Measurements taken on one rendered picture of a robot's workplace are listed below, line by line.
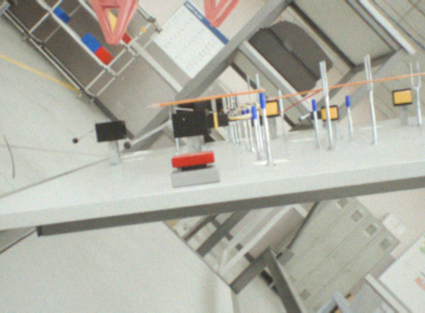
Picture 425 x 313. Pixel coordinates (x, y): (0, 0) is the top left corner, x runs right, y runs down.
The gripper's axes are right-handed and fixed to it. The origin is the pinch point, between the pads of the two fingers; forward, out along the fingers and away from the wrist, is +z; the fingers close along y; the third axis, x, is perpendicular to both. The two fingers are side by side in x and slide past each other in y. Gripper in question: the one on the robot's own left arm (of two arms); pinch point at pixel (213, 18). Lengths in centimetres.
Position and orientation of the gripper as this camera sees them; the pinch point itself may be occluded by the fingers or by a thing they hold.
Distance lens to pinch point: 80.0
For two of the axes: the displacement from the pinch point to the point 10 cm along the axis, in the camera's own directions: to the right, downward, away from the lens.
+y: 1.5, -0.8, 9.9
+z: -3.0, 9.5, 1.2
